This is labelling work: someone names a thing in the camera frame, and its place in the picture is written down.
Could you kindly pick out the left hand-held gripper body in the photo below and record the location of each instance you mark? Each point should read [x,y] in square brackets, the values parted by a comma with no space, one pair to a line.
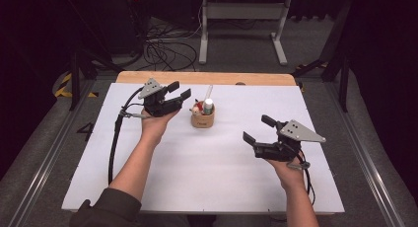
[157,103]

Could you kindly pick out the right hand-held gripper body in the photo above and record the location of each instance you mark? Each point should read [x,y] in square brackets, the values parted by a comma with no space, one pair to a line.
[282,148]

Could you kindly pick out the red pen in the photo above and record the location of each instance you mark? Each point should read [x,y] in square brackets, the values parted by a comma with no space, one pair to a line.
[199,107]

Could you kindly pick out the white pen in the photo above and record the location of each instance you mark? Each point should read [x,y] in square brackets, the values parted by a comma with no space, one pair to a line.
[208,93]

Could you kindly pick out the white green glue stick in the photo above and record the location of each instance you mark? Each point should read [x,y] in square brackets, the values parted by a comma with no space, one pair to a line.
[208,106]

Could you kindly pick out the round wooden pen holder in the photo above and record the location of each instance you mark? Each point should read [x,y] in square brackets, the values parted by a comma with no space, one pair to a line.
[202,121]

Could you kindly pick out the person's left hand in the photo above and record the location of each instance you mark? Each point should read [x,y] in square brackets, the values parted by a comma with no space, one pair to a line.
[154,126]

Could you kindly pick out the person's right hand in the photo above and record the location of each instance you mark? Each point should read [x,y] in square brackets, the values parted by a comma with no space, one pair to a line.
[291,176]

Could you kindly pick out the white table mat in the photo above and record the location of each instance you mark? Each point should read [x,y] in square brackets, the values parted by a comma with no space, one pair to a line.
[213,181]

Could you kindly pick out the black metal stand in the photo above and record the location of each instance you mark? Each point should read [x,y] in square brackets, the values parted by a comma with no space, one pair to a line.
[75,79]
[343,82]

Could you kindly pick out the yellow black hazard tape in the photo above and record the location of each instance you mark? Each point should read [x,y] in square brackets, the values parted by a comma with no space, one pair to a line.
[64,85]

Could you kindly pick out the dark olive sleeve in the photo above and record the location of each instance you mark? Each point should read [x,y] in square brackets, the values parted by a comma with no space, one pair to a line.
[108,210]

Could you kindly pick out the aluminium floor rail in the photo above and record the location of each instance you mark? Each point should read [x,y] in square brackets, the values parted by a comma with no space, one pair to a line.
[31,194]
[378,184]

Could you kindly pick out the grey metal desk frame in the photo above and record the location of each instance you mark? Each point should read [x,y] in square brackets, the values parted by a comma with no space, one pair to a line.
[243,10]

